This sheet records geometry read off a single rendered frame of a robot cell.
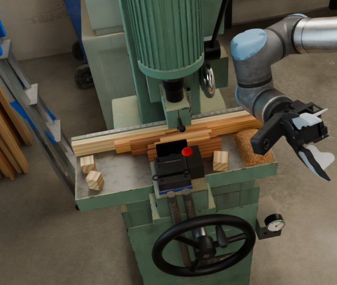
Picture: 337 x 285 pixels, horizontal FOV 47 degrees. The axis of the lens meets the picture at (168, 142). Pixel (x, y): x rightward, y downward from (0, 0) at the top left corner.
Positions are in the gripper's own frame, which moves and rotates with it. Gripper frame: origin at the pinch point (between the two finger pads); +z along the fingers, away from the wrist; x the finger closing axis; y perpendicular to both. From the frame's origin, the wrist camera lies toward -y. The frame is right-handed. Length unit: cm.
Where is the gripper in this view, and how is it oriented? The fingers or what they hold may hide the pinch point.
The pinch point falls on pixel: (323, 155)
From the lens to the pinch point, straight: 82.2
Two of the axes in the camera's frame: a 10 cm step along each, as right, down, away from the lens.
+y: 9.1, -4.1, 0.8
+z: 2.7, 4.3, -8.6
